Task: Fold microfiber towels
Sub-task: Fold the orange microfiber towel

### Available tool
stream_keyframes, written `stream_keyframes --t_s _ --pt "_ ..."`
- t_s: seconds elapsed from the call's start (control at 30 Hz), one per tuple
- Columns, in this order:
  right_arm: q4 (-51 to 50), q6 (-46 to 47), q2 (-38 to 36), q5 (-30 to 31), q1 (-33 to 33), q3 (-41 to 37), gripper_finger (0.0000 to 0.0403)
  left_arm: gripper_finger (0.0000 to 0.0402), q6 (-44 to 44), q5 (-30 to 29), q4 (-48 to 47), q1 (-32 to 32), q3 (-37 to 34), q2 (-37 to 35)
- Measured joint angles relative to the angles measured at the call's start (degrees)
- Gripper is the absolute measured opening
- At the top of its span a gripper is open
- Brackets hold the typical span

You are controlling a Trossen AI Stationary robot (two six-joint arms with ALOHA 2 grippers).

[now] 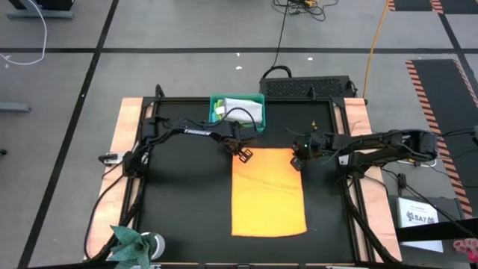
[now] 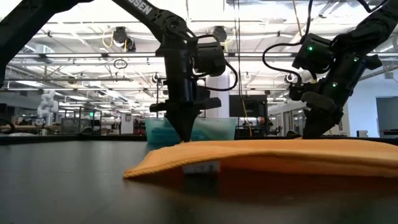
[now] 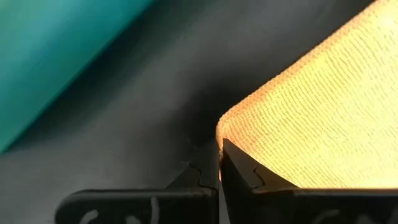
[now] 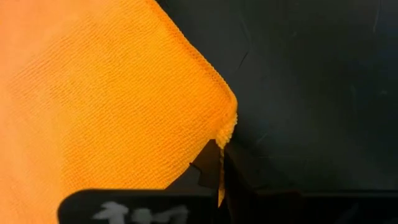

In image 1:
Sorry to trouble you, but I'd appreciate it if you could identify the orange microfiber towel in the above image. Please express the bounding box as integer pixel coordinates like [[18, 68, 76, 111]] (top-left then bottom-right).
[[231, 146, 308, 238]]

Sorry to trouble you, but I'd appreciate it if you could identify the black hazard-striped floor mat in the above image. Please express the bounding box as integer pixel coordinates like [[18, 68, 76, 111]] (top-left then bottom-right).
[[429, 0, 478, 15], [405, 58, 478, 220], [387, 0, 434, 12]]

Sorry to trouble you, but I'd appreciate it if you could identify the white cable loop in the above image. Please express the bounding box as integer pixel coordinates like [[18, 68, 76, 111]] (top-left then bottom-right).
[[396, 158, 438, 169]]

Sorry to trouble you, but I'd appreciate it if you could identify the yellow extension cord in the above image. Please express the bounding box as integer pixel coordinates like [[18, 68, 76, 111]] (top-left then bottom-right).
[[362, 0, 391, 99]]

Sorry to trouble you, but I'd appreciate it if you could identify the black power cable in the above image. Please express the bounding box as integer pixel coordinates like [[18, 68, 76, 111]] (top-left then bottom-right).
[[261, 0, 294, 79]]

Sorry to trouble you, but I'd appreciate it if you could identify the black table frame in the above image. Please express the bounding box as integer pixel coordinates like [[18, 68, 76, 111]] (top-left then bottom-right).
[[128, 84, 370, 269]]

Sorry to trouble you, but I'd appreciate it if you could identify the grey waffle-weave towel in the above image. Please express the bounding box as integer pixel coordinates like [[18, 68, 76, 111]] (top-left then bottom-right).
[[223, 97, 264, 125]]

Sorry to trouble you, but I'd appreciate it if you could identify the black perforated computer case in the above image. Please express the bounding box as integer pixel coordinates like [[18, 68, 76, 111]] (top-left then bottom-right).
[[258, 75, 356, 100]]

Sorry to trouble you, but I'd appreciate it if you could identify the black cable bundle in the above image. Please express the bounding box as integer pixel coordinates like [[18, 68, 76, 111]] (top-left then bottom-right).
[[272, 0, 340, 22]]

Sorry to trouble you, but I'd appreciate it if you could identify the black frame bar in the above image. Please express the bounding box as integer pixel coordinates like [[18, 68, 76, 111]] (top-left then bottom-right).
[[394, 217, 478, 243]]

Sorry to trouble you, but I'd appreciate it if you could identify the white SA7 printed sheet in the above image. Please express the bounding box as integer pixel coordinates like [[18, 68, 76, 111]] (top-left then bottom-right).
[[395, 197, 444, 254]]

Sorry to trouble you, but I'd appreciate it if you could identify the teal plastic bin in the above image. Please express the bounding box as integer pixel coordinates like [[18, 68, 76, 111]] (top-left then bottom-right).
[[208, 93, 267, 134]]

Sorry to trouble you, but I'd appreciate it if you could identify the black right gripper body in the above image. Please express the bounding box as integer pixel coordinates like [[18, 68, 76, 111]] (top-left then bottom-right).
[[291, 132, 326, 161]]

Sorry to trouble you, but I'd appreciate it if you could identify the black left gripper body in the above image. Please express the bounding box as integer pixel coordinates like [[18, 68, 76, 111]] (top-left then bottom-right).
[[223, 124, 259, 153]]

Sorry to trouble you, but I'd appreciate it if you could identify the grey desk foot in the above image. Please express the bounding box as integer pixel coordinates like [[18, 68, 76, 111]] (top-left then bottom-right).
[[0, 101, 35, 113], [5, 10, 75, 20]]

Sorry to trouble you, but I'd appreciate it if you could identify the black corrugated cable conduit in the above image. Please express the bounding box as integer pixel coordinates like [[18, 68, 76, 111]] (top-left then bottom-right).
[[340, 179, 401, 265], [95, 175, 147, 262]]

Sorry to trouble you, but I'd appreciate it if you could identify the dark green cloth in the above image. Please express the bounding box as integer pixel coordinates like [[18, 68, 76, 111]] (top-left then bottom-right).
[[107, 224, 158, 269]]

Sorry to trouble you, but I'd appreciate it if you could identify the pink patterned object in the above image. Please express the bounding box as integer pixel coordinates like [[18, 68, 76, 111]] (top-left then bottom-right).
[[452, 238, 478, 265]]

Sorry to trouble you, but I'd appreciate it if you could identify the white floor cable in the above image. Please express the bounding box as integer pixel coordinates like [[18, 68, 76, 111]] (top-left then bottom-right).
[[0, 0, 49, 67]]

